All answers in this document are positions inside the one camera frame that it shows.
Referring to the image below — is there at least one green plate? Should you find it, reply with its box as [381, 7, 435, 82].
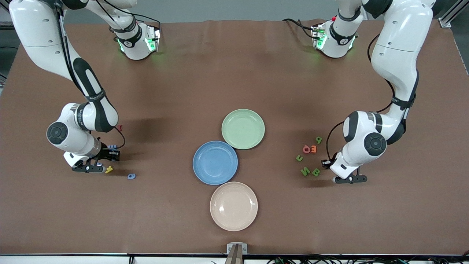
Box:
[221, 109, 265, 150]

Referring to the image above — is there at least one blue plate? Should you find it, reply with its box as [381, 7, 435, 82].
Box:
[192, 141, 239, 186]

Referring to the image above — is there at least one beige plate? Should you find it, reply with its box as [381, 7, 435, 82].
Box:
[210, 181, 258, 232]

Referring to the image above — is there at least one brown table cover sheet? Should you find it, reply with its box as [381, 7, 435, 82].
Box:
[0, 19, 469, 255]

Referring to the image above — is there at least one black cable bundle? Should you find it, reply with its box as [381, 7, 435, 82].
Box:
[266, 254, 469, 264]

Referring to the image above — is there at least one white table frame rail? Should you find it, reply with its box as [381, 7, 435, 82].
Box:
[0, 255, 469, 264]

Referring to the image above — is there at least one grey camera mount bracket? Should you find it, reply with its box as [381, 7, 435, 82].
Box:
[224, 242, 248, 264]

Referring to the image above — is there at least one black base cable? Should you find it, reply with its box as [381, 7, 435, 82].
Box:
[282, 18, 318, 37]
[97, 0, 162, 32]

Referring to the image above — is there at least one aluminium frame post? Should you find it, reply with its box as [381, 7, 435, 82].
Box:
[438, 0, 469, 29]

